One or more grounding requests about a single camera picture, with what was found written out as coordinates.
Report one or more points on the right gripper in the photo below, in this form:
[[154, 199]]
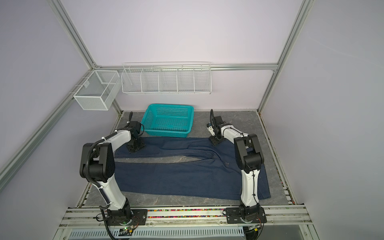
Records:
[[213, 141]]

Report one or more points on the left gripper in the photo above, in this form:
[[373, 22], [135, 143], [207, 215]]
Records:
[[132, 150]]

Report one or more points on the dark blue denim trousers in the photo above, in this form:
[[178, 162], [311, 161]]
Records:
[[184, 167]]

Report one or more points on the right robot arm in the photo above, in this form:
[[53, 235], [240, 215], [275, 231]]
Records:
[[249, 159]]

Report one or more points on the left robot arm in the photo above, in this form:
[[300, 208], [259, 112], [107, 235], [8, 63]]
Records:
[[98, 168]]

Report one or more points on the teal plastic basket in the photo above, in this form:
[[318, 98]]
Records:
[[165, 120]]

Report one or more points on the small white mesh box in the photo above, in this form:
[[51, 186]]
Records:
[[99, 90]]

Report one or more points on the colourful bead strip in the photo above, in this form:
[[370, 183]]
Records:
[[185, 213]]

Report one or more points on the green circuit board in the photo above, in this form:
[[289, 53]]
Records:
[[125, 232]]

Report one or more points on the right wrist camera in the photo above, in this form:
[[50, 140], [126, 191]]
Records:
[[211, 129]]

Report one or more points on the long white wire shelf basket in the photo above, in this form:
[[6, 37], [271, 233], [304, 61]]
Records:
[[173, 81]]

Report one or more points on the aluminium frame rail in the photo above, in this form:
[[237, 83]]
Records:
[[194, 65]]

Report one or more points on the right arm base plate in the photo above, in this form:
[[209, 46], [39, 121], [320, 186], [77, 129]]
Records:
[[238, 215]]

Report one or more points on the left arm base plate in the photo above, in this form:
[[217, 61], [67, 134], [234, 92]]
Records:
[[138, 216]]

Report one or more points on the white slotted cable duct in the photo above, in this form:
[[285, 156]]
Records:
[[162, 233]]

